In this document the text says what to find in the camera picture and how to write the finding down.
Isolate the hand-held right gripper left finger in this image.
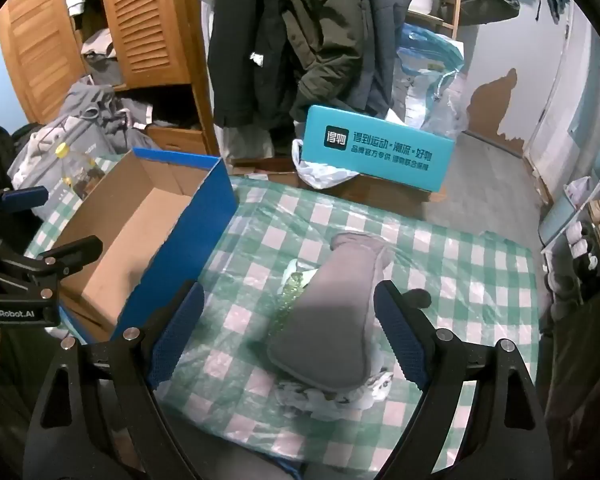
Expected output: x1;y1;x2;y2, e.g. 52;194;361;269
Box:
27;280;206;480

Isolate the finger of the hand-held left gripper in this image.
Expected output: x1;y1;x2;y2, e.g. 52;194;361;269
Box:
0;236;104;306
0;182;49;226

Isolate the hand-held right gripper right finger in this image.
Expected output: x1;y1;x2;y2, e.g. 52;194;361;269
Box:
373;280;553;480

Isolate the blue cardboard box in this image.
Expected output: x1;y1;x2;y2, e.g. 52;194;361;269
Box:
50;147;241;346

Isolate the grey sock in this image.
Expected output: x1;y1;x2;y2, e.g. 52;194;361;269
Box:
266;232;398;393

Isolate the white patterned sock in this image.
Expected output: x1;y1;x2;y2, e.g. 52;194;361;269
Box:
275;350;398;418

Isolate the green glitter sock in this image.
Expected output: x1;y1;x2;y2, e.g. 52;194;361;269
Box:
270;269;322;332

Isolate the yellow capped plastic bottle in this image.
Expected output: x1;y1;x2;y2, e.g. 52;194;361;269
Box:
52;142;107;201

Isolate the green checked tablecloth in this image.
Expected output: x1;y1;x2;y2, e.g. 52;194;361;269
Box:
22;152;548;461

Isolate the grey hoodie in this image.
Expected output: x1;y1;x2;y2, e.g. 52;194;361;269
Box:
55;77;156;142

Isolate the brown cardboard box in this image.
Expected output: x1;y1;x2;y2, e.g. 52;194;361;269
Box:
230;155;448;222

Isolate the teal shipping box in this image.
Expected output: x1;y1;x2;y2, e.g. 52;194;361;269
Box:
300;104;456;193

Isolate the white plastic bag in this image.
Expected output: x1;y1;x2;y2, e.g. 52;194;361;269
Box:
292;137;362;191

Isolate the wooden louvred wardrobe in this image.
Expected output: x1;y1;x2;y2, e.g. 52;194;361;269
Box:
0;0;221;157

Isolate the shoe rack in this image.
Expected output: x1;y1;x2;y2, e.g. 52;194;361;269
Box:
537;160;600;306

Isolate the clear plastic bag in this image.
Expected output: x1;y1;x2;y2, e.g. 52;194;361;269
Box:
390;22;469;143

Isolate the black coat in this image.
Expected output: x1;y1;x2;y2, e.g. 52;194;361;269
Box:
207;0;306;128

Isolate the navy coat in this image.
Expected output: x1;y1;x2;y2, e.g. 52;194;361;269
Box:
350;0;414;116

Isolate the dark green jacket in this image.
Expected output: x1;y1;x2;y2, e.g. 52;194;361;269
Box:
282;0;381;121

